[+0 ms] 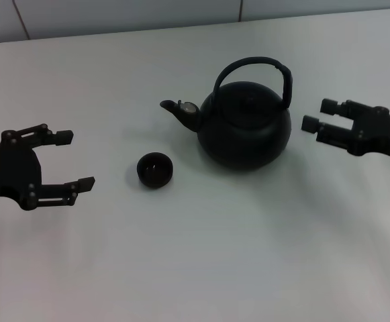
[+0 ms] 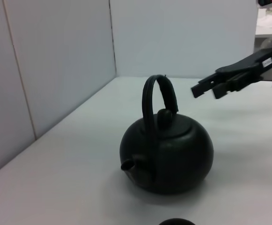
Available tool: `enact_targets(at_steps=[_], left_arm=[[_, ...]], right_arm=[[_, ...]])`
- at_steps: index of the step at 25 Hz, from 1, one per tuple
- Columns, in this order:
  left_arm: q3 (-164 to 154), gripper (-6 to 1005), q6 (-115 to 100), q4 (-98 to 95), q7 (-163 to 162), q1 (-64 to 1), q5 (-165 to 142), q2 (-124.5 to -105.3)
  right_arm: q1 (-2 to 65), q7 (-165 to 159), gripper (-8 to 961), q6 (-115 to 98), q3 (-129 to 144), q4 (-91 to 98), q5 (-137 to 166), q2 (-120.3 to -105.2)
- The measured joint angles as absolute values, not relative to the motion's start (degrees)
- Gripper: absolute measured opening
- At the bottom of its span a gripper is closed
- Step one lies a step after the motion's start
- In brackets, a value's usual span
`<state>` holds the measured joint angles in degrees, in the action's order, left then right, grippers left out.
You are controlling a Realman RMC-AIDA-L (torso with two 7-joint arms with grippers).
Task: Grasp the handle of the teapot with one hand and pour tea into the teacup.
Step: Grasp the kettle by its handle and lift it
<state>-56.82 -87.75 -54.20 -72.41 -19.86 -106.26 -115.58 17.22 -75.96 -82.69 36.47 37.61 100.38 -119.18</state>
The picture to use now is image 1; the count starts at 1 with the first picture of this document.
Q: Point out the black round teapot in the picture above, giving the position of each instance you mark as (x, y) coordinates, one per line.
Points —
(245, 134)

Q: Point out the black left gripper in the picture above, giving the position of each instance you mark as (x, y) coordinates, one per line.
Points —
(10, 171)

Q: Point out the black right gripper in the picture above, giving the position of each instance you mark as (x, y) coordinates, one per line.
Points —
(382, 134)

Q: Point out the small black teacup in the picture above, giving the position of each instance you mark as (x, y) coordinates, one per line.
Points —
(154, 181)

